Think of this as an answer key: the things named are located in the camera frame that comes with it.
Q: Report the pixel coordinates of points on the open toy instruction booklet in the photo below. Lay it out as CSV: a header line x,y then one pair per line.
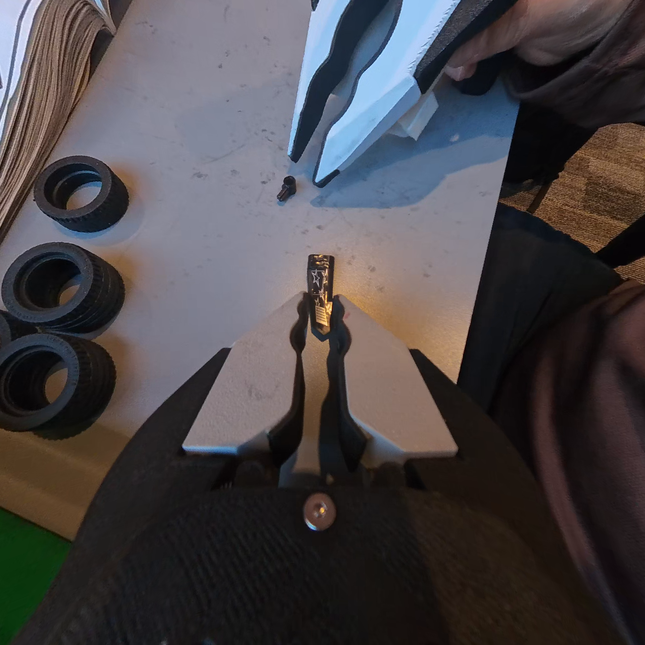
x,y
45,75

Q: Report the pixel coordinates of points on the person's brown sweater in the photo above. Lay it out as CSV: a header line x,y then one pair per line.
x,y
604,453

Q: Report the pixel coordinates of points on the black star-printed brick piece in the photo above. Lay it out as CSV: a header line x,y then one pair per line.
x,y
320,302

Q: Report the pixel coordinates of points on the green plastic bin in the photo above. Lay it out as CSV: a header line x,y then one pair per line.
x,y
25,579

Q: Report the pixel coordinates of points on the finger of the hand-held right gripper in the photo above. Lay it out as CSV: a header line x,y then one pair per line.
x,y
315,50
393,101

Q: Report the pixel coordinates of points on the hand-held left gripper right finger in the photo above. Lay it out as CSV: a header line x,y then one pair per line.
x,y
398,398

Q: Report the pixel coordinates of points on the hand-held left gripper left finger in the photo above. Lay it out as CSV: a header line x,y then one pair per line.
x,y
247,393

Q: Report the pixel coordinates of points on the black toy pin connector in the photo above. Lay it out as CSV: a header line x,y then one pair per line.
x,y
286,189

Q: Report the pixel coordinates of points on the person's right forearm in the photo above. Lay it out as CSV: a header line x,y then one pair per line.
x,y
604,75

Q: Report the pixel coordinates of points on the person's black pants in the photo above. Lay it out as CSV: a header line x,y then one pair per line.
x,y
529,302

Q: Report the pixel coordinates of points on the person's right hand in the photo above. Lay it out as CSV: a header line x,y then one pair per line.
x,y
554,30

